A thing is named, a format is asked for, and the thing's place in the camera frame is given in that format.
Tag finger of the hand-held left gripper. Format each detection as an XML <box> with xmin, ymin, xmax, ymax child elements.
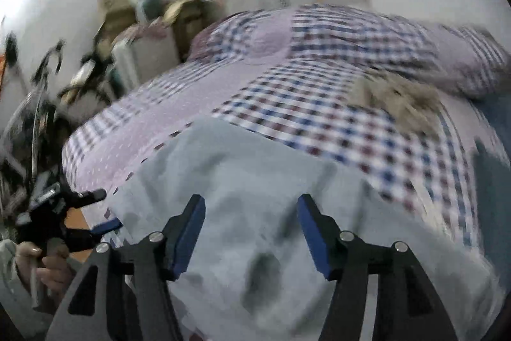
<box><xmin>55</xmin><ymin>188</ymin><xmax>108</xmax><ymax>211</ymax></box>
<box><xmin>59</xmin><ymin>217</ymin><xmax>124</xmax><ymax>249</ymax></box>

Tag person's left hand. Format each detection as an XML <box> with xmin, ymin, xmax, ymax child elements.
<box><xmin>14</xmin><ymin>239</ymin><xmax>74</xmax><ymax>298</ymax></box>

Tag blue plush blanket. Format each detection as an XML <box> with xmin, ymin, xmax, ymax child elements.
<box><xmin>467</xmin><ymin>89</ymin><xmax>511</xmax><ymax>274</ymax></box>

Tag checkered quilt with lavender patches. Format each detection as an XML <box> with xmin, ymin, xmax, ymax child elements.
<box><xmin>187</xmin><ymin>3</ymin><xmax>511</xmax><ymax>100</ymax></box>

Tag beige crumpled garment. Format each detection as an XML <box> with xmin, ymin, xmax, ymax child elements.
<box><xmin>351</xmin><ymin>71</ymin><xmax>444</xmax><ymax>138</ymax></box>

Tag checkered bed sheet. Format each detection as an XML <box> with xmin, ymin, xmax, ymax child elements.
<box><xmin>62</xmin><ymin>57</ymin><xmax>492</xmax><ymax>250</ymax></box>

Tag beige cloth bag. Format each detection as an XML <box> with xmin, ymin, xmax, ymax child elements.
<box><xmin>98</xmin><ymin>0</ymin><xmax>138</xmax><ymax>30</ymax></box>

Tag light grey pants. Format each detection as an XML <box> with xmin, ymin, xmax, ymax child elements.
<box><xmin>102</xmin><ymin>117</ymin><xmax>507</xmax><ymax>341</ymax></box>

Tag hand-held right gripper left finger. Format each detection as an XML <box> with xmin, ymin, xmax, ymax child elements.
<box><xmin>45</xmin><ymin>193</ymin><xmax>207</xmax><ymax>341</ymax></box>

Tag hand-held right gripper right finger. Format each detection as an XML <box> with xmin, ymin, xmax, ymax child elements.
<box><xmin>296</xmin><ymin>192</ymin><xmax>460</xmax><ymax>341</ymax></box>

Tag pink bag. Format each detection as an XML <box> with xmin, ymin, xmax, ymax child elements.
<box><xmin>120</xmin><ymin>23</ymin><xmax>170</xmax><ymax>42</ymax></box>

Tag bicycle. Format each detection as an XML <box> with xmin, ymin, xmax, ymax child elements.
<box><xmin>0</xmin><ymin>33</ymin><xmax>112</xmax><ymax>198</ymax></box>

